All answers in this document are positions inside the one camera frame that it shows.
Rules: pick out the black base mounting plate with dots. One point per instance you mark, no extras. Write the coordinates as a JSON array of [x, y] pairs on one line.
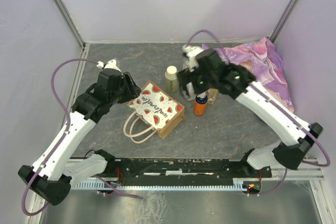
[[127, 168]]

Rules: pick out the brown canvas tote bag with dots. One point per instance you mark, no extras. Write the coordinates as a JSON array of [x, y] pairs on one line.
[[160, 112]]

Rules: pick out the amber bottle white cap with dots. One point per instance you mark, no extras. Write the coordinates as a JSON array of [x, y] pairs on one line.
[[212, 94]]

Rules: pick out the white square bottle grey cap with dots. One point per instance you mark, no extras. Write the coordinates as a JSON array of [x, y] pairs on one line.
[[188, 92]]

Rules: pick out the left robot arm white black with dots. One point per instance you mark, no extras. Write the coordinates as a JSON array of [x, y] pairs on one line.
[[49, 176]]

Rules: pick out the purple pink patterned cloth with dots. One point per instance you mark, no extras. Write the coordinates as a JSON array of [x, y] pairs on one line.
[[263, 61]]

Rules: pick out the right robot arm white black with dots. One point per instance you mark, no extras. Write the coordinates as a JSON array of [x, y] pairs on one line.
[[297, 136]]

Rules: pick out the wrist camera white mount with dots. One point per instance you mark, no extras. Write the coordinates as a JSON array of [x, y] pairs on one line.
[[190, 53], [111, 64]]

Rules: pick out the light blue slotted cable duct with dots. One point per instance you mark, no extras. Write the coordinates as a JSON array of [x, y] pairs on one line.
[[187, 183]]

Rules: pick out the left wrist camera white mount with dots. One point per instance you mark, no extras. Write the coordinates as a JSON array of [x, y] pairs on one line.
[[111, 64]]

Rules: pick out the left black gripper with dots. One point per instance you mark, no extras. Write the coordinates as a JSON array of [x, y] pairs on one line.
[[134, 89]]

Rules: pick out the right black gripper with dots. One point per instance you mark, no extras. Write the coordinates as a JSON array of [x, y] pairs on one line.
[[186, 76]]

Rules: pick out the cream lid green jar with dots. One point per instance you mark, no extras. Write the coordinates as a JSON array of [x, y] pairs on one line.
[[171, 80]]

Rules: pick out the clear bottle dark cap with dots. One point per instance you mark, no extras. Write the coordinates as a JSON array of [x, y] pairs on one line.
[[187, 65]]

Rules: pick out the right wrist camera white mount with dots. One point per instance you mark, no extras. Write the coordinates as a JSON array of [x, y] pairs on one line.
[[190, 53]]

